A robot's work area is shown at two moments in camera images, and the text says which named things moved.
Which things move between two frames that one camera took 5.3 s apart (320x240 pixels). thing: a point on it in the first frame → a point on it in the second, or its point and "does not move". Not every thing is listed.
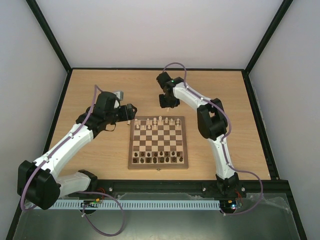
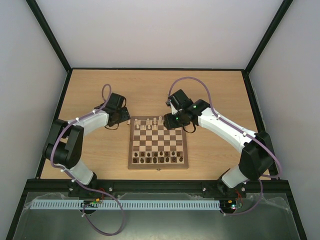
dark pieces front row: [155, 161] does not move
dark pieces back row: [155, 155] does not move
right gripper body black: [168, 101] → [169, 121]
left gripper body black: [123, 116] does not move
